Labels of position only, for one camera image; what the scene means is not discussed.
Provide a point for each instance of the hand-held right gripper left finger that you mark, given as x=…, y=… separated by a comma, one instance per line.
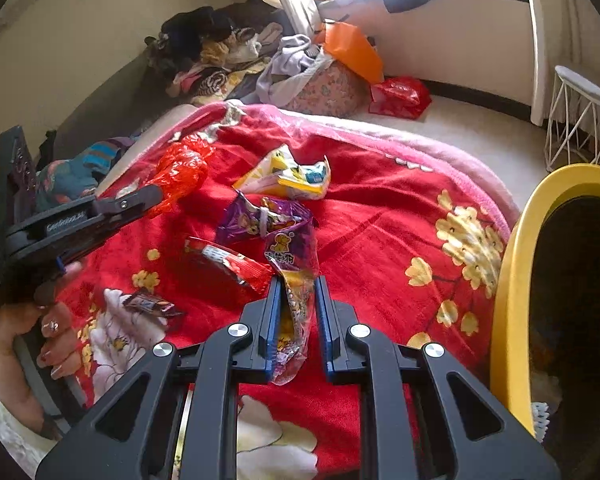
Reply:
x=272, y=320

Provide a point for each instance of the wide cream curtain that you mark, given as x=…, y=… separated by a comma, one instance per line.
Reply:
x=565, y=35

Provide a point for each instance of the light grey garment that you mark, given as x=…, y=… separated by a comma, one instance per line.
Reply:
x=290, y=60

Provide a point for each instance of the blue patterned garment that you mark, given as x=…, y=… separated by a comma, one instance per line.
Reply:
x=75, y=175

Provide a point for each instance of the beige bed mattress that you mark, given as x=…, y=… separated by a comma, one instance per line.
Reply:
x=165, y=120

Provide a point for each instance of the brown candy wrapper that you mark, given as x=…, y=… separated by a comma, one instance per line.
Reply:
x=150, y=304

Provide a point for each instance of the white window seat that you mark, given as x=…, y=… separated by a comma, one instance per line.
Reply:
x=470, y=45

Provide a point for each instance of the person's left forearm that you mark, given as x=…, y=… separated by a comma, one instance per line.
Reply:
x=5, y=425

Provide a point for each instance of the red cellophane wrapper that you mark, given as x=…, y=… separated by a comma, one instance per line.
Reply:
x=180, y=170

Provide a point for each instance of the floral fabric storage bag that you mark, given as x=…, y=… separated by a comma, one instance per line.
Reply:
x=330, y=90

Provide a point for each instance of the person's left hand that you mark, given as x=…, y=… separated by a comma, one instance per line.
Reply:
x=15, y=340

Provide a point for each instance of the red plastic bag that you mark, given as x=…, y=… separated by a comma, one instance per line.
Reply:
x=400, y=97

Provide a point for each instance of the purple yellow snack wrapper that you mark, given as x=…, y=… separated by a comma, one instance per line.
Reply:
x=295, y=280

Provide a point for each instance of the grey bed headboard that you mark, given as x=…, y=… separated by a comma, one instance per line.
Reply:
x=110, y=100

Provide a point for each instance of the pile of clothes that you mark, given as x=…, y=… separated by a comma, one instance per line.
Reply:
x=190, y=30

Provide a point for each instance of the purple cartoon snack wrapper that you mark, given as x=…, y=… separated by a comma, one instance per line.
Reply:
x=240, y=220

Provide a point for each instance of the red floral blanket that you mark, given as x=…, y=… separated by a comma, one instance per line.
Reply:
x=380, y=260

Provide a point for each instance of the orange white cloth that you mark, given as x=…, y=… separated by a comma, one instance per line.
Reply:
x=330, y=0

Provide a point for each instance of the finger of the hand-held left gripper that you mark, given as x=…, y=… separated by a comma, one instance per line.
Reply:
x=125, y=203

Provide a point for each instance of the red snack packet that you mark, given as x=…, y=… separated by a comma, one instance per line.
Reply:
x=225, y=262

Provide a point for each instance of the orange shopping bag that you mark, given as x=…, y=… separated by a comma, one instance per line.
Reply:
x=352, y=50

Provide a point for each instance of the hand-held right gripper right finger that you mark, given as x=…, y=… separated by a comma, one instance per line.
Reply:
x=322, y=320

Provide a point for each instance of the yellow rimmed trash bin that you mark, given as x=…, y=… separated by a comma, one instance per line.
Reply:
x=510, y=285

